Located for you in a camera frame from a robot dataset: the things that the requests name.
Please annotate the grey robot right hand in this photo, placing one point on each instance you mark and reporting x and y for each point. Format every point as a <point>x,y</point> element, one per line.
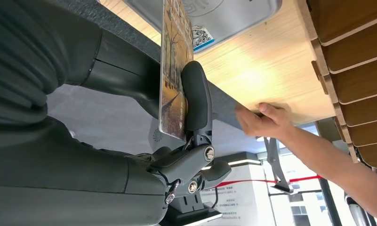
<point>66,181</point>

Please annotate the black stanchion with round base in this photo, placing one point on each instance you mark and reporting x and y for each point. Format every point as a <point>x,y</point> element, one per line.
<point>330,202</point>

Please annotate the seated person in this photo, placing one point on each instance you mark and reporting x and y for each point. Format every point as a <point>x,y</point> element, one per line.
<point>331,162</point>

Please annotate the red barrier belt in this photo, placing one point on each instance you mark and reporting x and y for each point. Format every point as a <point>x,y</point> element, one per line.
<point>253,182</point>

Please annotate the grey metal sign stand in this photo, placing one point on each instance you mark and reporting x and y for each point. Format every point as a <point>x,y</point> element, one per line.
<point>277,165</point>

